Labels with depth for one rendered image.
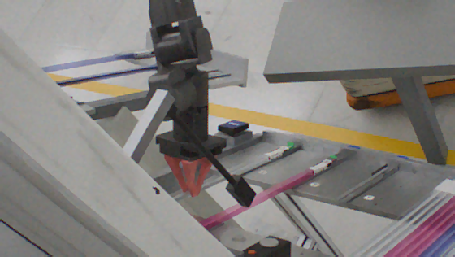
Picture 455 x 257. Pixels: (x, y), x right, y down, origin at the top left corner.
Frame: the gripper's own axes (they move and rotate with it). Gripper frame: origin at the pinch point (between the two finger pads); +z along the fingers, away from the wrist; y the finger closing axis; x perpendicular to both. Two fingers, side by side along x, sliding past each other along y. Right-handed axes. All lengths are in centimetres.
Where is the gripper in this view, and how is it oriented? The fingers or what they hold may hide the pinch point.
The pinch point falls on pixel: (191, 190)
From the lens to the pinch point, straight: 122.2
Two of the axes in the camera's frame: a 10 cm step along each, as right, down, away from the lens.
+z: -0.1, 9.6, 2.8
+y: 7.8, 1.8, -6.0
